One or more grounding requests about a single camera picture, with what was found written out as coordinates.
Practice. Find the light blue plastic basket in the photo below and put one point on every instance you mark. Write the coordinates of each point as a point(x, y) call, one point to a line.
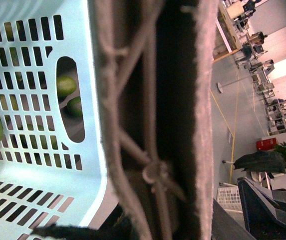
point(52, 165)

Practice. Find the brown basket handle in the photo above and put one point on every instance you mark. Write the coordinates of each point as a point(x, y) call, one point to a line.
point(153, 61)

